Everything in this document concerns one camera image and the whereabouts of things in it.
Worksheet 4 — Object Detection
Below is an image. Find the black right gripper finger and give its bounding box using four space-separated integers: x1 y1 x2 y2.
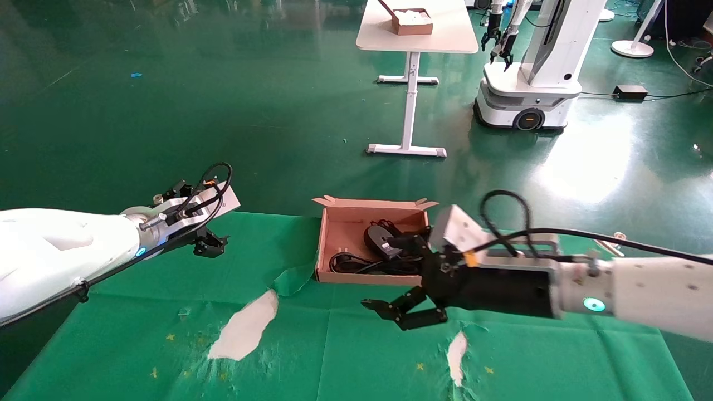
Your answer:
360 285 448 331
388 233 441 262

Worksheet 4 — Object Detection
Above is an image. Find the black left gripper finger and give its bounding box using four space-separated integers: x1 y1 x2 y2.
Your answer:
193 231 229 258
165 180 197 202

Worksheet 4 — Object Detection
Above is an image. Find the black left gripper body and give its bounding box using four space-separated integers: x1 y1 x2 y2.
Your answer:
163 219 216 252

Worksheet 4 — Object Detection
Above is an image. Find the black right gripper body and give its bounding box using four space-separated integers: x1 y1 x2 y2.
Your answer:
420 248 561 320

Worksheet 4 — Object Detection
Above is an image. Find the black wired computer mouse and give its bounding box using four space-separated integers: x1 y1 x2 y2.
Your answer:
363 219 404 261

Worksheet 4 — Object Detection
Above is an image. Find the open brown cardboard box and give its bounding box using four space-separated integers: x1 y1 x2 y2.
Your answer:
311 195 438 287

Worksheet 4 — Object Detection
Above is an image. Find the small brown cardboard box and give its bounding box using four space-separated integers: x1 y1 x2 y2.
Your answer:
378 0 434 37

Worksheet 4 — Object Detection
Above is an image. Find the green tablecloth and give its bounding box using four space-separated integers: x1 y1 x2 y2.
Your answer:
3 211 695 401

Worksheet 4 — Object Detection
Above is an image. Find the white wheeled idle robot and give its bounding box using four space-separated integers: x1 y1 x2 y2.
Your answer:
473 0 609 133

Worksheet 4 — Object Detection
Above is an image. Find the white packing material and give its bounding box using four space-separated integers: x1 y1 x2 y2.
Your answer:
394 8 432 25

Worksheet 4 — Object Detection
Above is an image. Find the black power adapter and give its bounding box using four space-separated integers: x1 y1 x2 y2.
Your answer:
613 85 649 102

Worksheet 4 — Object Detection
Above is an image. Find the white round floor stand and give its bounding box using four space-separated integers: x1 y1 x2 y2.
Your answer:
611 0 667 60

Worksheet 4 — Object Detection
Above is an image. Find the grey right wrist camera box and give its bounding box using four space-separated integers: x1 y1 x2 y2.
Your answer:
427 204 489 256

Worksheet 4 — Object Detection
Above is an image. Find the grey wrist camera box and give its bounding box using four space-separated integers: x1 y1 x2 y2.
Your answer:
159 181 242 231
427 204 489 256

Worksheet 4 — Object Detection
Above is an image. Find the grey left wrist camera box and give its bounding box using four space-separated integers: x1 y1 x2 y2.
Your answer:
159 181 242 231

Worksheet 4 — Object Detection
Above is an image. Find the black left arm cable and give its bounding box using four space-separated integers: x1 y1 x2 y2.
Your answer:
72 162 234 305

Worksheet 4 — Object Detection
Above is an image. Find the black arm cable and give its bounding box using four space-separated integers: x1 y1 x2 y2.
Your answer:
72 162 234 305
480 190 713 267

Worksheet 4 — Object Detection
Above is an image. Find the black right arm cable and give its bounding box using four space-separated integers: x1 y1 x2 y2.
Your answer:
480 190 713 267

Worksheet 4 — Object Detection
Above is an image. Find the white pedestal table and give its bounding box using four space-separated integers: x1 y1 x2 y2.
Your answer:
355 0 480 159

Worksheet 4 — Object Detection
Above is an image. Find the black adapter floor cable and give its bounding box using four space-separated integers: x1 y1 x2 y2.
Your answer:
578 87 713 102

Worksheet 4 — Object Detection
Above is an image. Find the white floor cable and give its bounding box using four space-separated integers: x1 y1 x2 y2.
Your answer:
662 0 713 90

